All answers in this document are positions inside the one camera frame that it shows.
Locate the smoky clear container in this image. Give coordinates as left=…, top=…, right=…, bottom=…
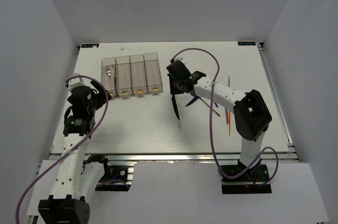
left=144, top=52, right=163, bottom=93
left=130, top=54, right=148, bottom=95
left=101, top=57, right=118, bottom=97
left=116, top=56, right=132, bottom=96

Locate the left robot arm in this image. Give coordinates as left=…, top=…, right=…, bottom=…
left=38, top=77, right=112, bottom=223

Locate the iridescent blue knife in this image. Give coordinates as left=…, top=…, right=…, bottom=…
left=185, top=96, right=199, bottom=107

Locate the blue label sticker right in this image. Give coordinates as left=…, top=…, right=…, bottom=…
left=237, top=41, right=256, bottom=46

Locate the blue label sticker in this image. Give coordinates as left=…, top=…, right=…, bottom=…
left=237, top=41, right=256, bottom=46
left=81, top=43, right=99, bottom=49

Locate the orange chopstick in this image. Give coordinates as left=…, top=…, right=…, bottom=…
left=226, top=109, right=231, bottom=125
left=228, top=111, right=231, bottom=136

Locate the black knife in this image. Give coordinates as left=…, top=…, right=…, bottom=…
left=171, top=95, right=180, bottom=120

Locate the white front panel board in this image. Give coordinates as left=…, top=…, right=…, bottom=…
left=25, top=159, right=331, bottom=224

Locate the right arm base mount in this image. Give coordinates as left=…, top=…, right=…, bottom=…
left=218, top=164, right=272, bottom=194

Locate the fork with pink handle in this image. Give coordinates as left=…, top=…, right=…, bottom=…
left=105, top=66, right=115, bottom=90

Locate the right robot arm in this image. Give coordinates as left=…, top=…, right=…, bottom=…
left=166, top=59, right=272, bottom=181

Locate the aluminium table edge rail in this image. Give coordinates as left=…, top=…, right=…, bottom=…
left=48, top=152, right=299, bottom=162

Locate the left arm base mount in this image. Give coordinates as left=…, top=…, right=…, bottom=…
left=84, top=154, right=131, bottom=192

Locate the blue label sticker left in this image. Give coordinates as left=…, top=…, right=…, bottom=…
left=81, top=43, right=99, bottom=49

